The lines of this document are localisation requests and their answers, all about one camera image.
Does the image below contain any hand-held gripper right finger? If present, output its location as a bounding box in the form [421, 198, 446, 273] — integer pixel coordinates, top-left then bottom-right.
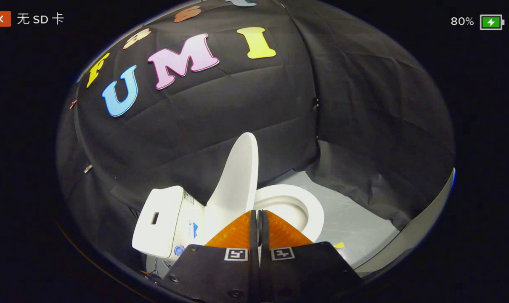
[257, 210, 365, 303]

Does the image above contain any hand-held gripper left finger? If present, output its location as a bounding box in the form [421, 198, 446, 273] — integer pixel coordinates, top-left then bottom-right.
[156, 210, 260, 303]

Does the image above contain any white toilet lid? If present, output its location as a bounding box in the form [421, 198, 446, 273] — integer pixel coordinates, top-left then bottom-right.
[203, 132, 260, 249]

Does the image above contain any white toilet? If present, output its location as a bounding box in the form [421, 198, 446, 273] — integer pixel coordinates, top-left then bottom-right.
[131, 184, 325, 279]

